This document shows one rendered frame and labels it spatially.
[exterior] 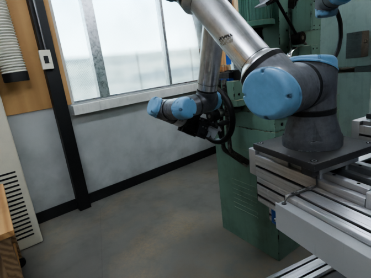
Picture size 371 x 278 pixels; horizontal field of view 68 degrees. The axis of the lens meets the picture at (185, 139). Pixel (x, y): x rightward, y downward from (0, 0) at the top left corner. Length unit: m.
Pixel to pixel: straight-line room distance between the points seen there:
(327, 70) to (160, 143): 2.20
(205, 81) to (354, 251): 0.66
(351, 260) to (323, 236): 0.06
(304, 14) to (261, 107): 1.02
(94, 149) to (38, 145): 0.43
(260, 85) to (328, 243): 0.34
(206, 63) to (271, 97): 0.40
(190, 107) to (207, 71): 0.14
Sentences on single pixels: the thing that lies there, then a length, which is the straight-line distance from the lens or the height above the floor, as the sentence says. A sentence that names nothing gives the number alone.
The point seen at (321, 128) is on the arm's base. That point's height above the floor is 0.88.
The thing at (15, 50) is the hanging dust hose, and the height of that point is 1.27.
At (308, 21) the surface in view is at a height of 1.19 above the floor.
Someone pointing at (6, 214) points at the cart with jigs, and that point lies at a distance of 1.46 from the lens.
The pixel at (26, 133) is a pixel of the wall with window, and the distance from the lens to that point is 2.32.
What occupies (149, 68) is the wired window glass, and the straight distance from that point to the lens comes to 2.75.
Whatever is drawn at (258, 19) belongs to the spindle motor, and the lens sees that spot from 1.48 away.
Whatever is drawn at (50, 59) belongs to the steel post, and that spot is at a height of 1.20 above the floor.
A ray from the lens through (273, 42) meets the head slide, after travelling 1.60.
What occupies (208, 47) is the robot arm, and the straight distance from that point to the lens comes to 0.95.
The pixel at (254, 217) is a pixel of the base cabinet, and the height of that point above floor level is 0.20.
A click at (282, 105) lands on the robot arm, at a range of 0.60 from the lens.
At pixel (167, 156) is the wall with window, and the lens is 2.84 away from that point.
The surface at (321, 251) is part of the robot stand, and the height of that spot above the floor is 0.68.
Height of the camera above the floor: 1.07
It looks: 15 degrees down
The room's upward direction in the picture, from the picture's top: 7 degrees counter-clockwise
